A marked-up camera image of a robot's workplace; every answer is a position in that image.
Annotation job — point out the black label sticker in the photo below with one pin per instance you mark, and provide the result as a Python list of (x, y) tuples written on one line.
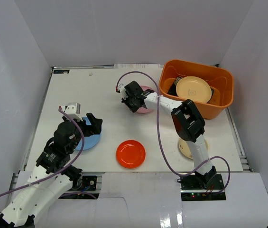
[(61, 71)]

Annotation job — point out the blue round plate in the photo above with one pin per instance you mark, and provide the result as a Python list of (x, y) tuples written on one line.
[(89, 141)]

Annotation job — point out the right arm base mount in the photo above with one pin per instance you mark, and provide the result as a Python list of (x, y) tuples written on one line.
[(193, 189)]

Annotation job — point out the black floral square plate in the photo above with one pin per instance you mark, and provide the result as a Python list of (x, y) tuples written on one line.
[(172, 89)]

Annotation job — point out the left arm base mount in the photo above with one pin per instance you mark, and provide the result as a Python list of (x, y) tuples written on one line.
[(86, 189)]

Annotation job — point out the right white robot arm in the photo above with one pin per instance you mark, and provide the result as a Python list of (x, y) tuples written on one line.
[(188, 122)]

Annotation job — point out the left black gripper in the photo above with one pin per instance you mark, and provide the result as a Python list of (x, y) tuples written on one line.
[(89, 124)]

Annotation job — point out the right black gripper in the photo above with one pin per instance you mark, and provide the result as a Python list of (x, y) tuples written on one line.
[(125, 100)]

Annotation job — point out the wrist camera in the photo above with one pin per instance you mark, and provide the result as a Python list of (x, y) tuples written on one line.
[(120, 88), (71, 111)]

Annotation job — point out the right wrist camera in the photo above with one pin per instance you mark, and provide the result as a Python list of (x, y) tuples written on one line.
[(120, 88)]

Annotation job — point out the orange plastic bin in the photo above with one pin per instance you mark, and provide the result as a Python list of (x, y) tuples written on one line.
[(218, 78)]

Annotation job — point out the pink round plate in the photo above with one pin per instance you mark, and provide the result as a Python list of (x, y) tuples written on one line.
[(145, 110)]

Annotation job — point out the orange round plate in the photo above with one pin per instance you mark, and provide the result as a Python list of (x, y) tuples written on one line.
[(130, 154)]

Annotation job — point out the yellow round plate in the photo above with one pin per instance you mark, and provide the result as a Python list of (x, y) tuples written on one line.
[(193, 88)]

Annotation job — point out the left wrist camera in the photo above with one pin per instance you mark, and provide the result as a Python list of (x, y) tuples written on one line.
[(71, 111)]

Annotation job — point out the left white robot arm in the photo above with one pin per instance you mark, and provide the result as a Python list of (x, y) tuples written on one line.
[(53, 175)]

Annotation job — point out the beige floral small plate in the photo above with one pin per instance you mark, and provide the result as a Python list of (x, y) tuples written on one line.
[(184, 148)]

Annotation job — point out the papers at table back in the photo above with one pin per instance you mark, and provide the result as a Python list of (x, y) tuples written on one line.
[(115, 66)]

